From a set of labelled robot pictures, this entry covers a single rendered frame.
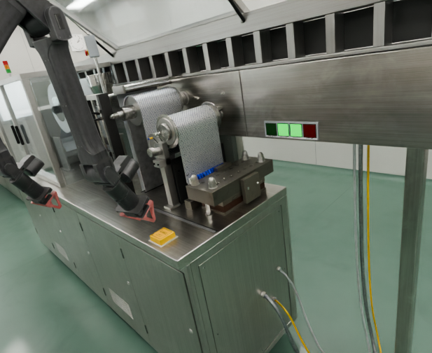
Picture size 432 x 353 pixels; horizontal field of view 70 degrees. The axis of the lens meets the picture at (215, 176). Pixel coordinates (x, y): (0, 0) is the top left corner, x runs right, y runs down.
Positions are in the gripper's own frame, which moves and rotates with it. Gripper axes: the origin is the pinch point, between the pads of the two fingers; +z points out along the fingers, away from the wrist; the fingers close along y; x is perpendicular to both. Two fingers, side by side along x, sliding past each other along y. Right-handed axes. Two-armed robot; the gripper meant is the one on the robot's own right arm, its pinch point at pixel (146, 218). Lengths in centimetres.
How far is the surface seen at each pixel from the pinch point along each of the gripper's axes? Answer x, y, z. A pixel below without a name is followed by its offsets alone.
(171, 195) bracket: -24.7, 15.8, 23.6
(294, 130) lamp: -55, -36, 15
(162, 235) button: -1.0, 3.1, 14.7
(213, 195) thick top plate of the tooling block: -21.0, -11.0, 15.2
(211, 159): -45, 2, 22
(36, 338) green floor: 52, 128, 91
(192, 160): -37.3, 5.5, 14.2
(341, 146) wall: -229, -18, 213
